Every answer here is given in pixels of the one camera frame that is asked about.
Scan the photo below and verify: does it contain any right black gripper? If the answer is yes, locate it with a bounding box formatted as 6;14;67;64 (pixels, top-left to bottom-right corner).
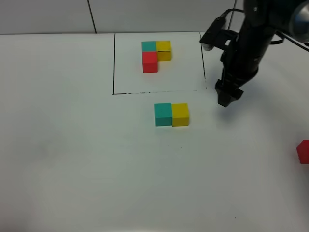
215;24;274;107

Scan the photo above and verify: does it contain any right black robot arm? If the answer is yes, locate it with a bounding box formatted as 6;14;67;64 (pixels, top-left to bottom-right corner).
215;0;309;107

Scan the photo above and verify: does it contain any template yellow cube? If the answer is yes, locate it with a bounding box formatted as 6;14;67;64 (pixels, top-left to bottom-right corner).
156;41;171;62

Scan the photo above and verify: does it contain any template red cube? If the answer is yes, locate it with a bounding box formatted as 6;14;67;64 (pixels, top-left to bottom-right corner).
142;52;158;73

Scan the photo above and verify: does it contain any template teal cube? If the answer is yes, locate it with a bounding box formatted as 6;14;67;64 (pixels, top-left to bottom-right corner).
141;41;157;53

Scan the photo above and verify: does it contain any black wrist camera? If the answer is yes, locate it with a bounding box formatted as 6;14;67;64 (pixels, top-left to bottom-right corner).
199;16;238;51

